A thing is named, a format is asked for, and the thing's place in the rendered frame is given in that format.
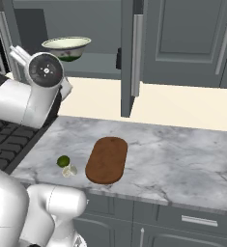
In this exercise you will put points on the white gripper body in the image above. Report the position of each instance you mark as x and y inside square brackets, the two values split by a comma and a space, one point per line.
[17, 58]

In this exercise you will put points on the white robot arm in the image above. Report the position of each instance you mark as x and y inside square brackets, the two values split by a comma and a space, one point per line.
[18, 106]

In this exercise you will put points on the open grey cabinet door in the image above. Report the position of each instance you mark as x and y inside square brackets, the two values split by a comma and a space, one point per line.
[7, 29]
[126, 64]

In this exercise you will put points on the white bowl with green base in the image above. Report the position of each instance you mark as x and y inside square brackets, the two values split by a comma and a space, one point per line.
[66, 48]

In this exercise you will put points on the grey open cabinet body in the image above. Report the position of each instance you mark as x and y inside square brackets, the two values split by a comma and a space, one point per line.
[99, 19]

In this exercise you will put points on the green lime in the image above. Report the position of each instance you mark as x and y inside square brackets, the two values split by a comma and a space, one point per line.
[63, 161]

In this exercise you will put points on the brown wooden cutting board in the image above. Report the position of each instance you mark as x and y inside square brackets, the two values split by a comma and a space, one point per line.
[107, 160]

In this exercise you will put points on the closed grey cabinet door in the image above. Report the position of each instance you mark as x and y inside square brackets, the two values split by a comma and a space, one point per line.
[185, 41]

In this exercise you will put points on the black hob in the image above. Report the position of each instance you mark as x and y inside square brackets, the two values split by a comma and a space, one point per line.
[8, 141]

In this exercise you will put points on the grey drawer front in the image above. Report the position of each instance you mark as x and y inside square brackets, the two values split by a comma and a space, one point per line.
[169, 218]
[108, 204]

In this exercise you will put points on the grey lower cupboard door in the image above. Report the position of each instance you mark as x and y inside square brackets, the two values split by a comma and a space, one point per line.
[182, 239]
[102, 233]

